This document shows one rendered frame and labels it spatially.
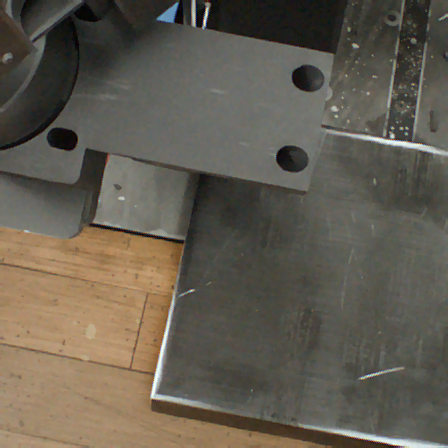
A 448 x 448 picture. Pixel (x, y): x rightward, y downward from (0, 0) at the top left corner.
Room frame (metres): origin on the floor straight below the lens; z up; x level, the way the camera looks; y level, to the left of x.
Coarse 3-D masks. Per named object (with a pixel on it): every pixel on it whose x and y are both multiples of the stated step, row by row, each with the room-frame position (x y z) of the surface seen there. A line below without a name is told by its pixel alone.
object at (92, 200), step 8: (104, 160) 0.21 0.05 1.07; (104, 168) 0.21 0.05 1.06; (88, 192) 0.19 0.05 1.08; (96, 192) 0.20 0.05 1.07; (88, 200) 0.19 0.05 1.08; (96, 200) 0.20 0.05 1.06; (88, 208) 0.19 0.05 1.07; (96, 208) 0.20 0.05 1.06; (88, 216) 0.19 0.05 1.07; (88, 224) 0.19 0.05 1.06
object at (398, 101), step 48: (384, 0) 0.43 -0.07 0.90; (432, 0) 0.43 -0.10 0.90; (384, 48) 0.39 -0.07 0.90; (432, 48) 0.40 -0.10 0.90; (336, 96) 0.36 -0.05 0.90; (384, 96) 0.36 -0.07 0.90; (432, 96) 0.37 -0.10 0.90; (432, 144) 0.34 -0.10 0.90; (144, 192) 0.29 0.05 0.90; (192, 192) 0.29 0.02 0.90
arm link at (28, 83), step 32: (32, 0) 0.19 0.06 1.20; (64, 0) 0.19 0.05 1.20; (96, 0) 0.19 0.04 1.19; (32, 32) 0.18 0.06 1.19; (64, 32) 0.20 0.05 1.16; (32, 64) 0.17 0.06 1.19; (64, 64) 0.19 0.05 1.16; (0, 96) 0.16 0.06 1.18; (32, 96) 0.17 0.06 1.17; (0, 128) 0.17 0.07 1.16; (32, 128) 0.18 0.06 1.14
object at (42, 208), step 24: (72, 24) 0.22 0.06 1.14; (72, 72) 0.20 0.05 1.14; (48, 120) 0.19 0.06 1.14; (0, 192) 0.19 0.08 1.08; (24, 192) 0.19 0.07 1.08; (48, 192) 0.19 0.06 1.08; (72, 192) 0.19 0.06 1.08; (0, 216) 0.18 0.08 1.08; (24, 216) 0.18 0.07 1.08; (48, 216) 0.18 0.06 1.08; (72, 216) 0.18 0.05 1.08
